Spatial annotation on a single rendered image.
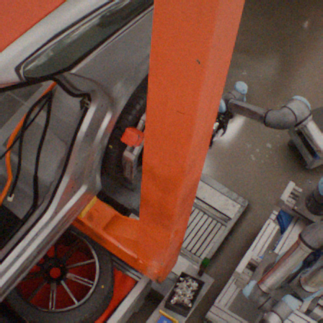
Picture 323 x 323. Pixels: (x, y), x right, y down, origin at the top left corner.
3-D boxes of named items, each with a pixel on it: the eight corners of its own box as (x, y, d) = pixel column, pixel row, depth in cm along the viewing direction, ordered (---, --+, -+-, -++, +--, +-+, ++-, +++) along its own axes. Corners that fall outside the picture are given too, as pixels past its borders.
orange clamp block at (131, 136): (133, 126, 238) (125, 127, 229) (146, 134, 236) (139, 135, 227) (127, 138, 240) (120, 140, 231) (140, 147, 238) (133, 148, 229)
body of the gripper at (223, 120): (213, 117, 265) (224, 104, 271) (211, 127, 272) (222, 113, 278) (226, 124, 263) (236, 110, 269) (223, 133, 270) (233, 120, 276)
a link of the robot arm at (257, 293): (316, 209, 171) (236, 295, 189) (336, 229, 168) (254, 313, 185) (321, 205, 181) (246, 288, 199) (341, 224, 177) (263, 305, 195)
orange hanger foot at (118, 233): (79, 196, 276) (73, 165, 247) (153, 247, 263) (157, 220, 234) (60, 217, 268) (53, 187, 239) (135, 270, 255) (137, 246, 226)
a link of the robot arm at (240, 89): (238, 95, 261) (234, 107, 270) (251, 86, 265) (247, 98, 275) (228, 86, 264) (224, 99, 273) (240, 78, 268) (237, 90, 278)
